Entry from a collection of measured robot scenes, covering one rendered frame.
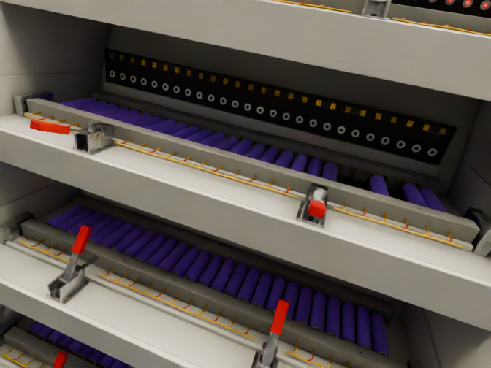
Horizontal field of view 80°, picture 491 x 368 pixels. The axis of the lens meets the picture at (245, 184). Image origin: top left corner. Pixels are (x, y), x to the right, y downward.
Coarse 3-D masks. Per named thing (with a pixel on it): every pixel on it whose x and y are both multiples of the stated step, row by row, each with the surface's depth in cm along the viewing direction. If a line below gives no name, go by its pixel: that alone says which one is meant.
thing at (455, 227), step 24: (72, 120) 39; (96, 120) 37; (120, 144) 35; (144, 144) 36; (168, 144) 35; (192, 144) 35; (216, 168) 35; (240, 168) 34; (264, 168) 33; (336, 192) 31; (360, 192) 31; (360, 216) 30; (384, 216) 30; (408, 216) 30; (432, 216) 29; (456, 216) 30
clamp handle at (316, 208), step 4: (316, 188) 28; (316, 192) 28; (320, 192) 28; (316, 196) 28; (320, 196) 28; (312, 200) 25; (316, 200) 28; (320, 200) 29; (312, 204) 22; (316, 204) 23; (320, 204) 23; (308, 208) 24; (312, 208) 22; (316, 208) 22; (320, 208) 22; (324, 208) 22; (308, 212) 22; (312, 212) 22; (316, 212) 22; (320, 212) 22; (324, 212) 22; (316, 216) 22; (320, 216) 22
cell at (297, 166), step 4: (296, 156) 40; (300, 156) 39; (304, 156) 40; (296, 160) 38; (300, 160) 38; (304, 160) 39; (292, 164) 37; (296, 164) 36; (300, 164) 37; (304, 164) 38; (292, 168) 35; (296, 168) 35; (300, 168) 36; (304, 168) 37
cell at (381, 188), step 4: (372, 176) 39; (376, 176) 38; (380, 176) 38; (372, 180) 38; (376, 180) 37; (380, 180) 37; (372, 184) 37; (376, 184) 36; (380, 184) 35; (384, 184) 36; (372, 188) 36; (376, 188) 35; (380, 188) 34; (384, 188) 34; (376, 192) 34; (380, 192) 33; (384, 192) 33; (388, 192) 34
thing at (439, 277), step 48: (0, 96) 38; (48, 96) 43; (144, 96) 49; (0, 144) 36; (48, 144) 34; (336, 144) 43; (96, 192) 34; (144, 192) 32; (192, 192) 30; (240, 192) 32; (480, 192) 34; (240, 240) 31; (288, 240) 29; (336, 240) 27; (384, 240) 28; (432, 240) 30; (480, 240) 28; (384, 288) 28; (432, 288) 26; (480, 288) 25
